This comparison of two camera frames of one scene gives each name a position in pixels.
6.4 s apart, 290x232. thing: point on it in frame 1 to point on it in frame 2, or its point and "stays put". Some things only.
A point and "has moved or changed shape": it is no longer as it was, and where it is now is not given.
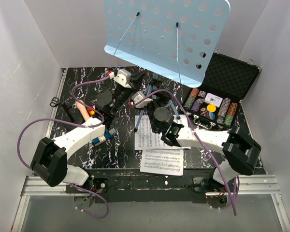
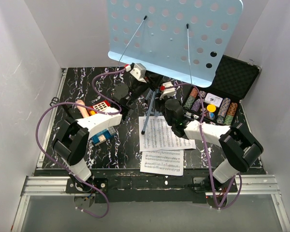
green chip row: (189, 102) stays put
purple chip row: (196, 104) stays put
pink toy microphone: (83, 110) stays put
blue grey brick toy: (102, 138) stays put
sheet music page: (146, 139) has moved or changed shape
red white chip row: (194, 92) stays put
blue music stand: (179, 37) has moved or changed shape
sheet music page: (162, 161) stays put
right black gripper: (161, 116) to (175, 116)
